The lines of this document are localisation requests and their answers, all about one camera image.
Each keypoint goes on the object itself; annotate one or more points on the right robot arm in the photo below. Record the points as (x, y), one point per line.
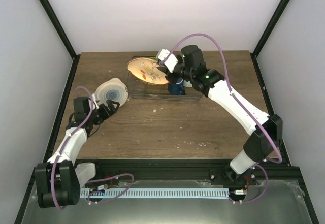
(264, 130)

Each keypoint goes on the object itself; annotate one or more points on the black wire dish rack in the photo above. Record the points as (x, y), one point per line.
(138, 89)

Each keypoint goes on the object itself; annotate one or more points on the cream brown-rimmed plate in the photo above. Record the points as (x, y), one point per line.
(146, 70)

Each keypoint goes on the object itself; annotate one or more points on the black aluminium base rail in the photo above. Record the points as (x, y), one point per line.
(181, 169)

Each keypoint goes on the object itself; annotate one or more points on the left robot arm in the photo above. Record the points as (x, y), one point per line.
(58, 180)

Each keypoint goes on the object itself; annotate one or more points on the dark blue ceramic mug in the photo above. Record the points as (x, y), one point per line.
(177, 88)

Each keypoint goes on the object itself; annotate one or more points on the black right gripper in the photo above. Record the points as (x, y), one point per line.
(170, 78)

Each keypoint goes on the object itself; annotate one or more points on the white bottom plate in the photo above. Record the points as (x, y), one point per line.
(114, 90)

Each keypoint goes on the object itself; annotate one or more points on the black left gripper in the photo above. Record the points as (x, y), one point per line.
(107, 114)

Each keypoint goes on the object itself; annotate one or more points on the light blue slotted cable duct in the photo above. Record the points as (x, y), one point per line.
(159, 193)

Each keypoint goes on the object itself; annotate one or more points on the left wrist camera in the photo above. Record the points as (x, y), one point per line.
(95, 100)

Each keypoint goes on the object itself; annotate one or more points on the pale celadon ceramic bowl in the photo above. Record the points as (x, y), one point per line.
(187, 84)

